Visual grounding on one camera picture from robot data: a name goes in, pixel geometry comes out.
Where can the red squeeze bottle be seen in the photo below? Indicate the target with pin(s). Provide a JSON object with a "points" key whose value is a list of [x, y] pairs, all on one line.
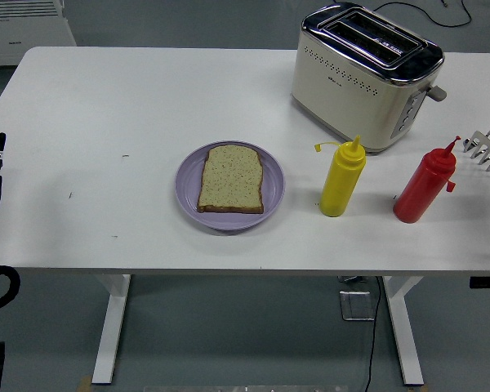
{"points": [[422, 188]]}

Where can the slice of bread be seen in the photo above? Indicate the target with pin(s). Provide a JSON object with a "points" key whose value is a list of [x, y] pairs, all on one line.
{"points": [[230, 179]]}

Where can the white floor appliance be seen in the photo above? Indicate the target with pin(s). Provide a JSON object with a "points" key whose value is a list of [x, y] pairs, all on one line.
{"points": [[24, 36]]}

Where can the white table leg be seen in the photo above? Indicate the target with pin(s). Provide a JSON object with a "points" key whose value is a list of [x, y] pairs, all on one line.
{"points": [[110, 326], [404, 326]]}

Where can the purple round plate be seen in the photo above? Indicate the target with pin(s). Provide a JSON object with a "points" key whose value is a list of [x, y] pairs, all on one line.
{"points": [[188, 192]]}

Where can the yellow squeeze bottle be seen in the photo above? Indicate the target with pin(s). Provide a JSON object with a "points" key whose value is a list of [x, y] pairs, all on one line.
{"points": [[341, 183]]}

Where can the cream and chrome toaster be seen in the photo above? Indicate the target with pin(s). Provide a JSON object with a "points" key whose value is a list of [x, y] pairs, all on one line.
{"points": [[351, 94]]}

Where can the metal floor socket box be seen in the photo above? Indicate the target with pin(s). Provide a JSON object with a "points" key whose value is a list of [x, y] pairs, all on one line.
{"points": [[357, 305]]}

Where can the black table control panel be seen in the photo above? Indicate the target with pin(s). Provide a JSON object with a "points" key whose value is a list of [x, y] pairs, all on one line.
{"points": [[488, 282]]}

